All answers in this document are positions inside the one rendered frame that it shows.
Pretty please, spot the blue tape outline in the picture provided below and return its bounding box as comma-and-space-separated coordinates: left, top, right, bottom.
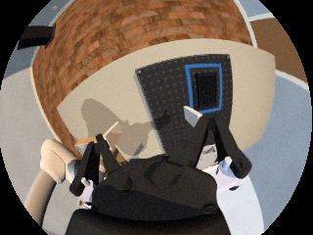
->
185, 64, 222, 114

